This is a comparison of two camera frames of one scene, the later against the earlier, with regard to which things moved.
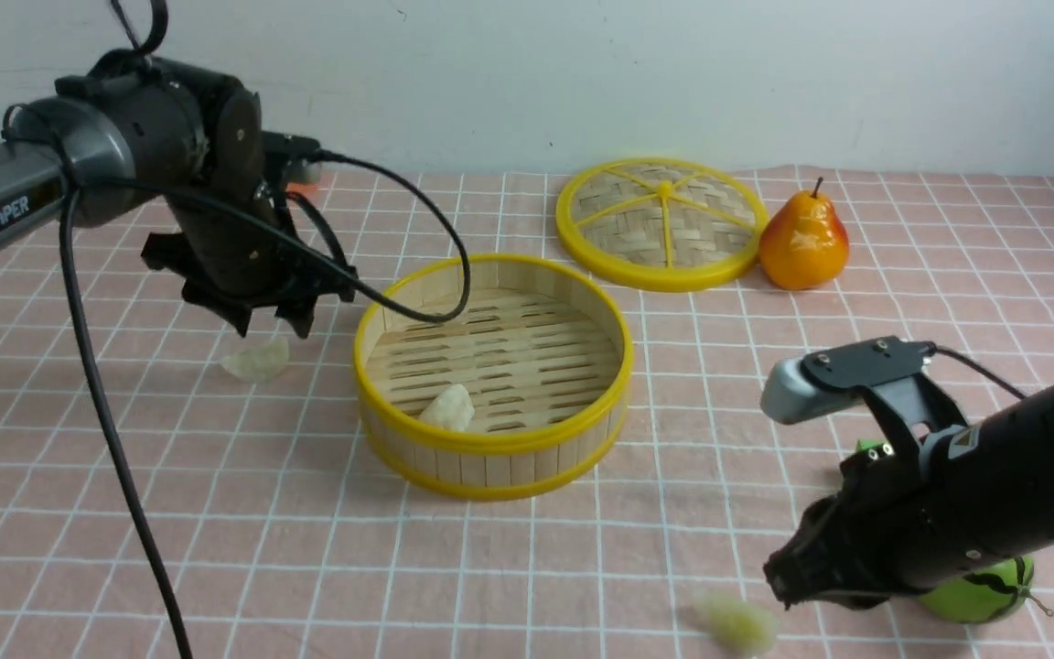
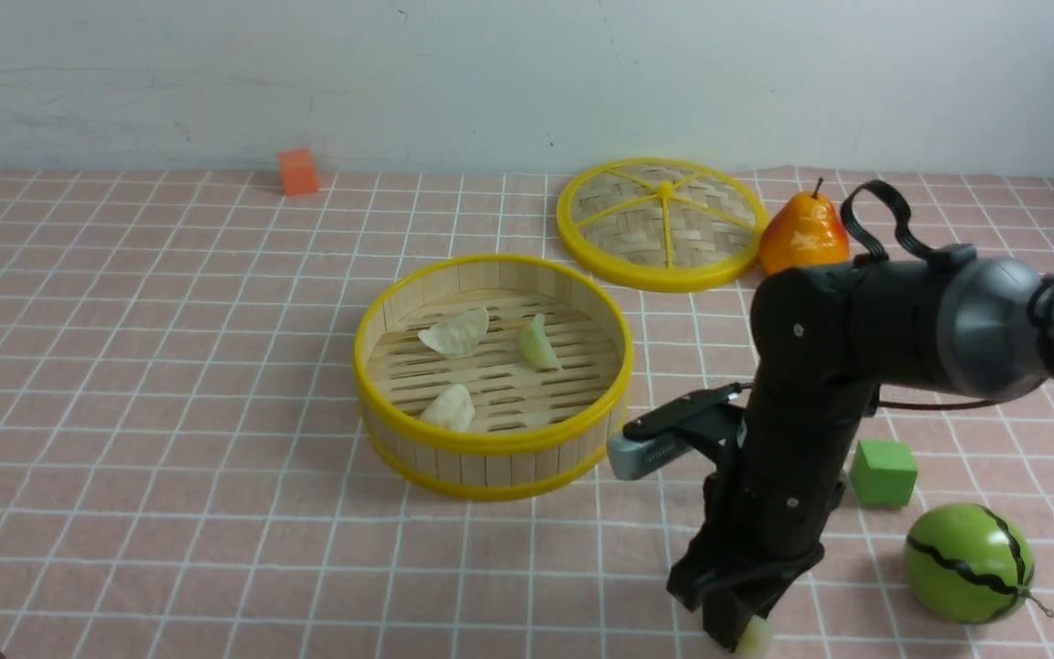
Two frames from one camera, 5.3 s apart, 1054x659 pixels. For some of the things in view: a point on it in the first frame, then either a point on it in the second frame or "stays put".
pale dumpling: (453, 407) stays put
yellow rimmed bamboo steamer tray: (524, 393) stays put
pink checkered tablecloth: (489, 452) stays put
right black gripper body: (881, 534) → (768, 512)
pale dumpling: (259, 361) → (458, 334)
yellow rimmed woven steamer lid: (661, 225) stays put
